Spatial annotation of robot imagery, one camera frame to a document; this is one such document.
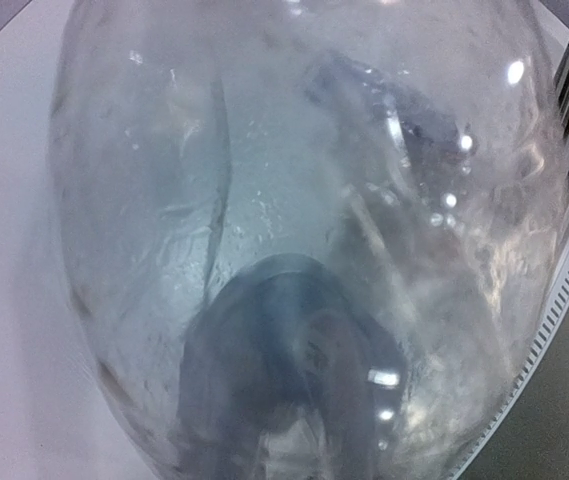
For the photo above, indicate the Pepsi label plastic bottle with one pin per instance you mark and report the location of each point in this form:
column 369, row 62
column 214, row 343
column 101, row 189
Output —
column 306, row 239

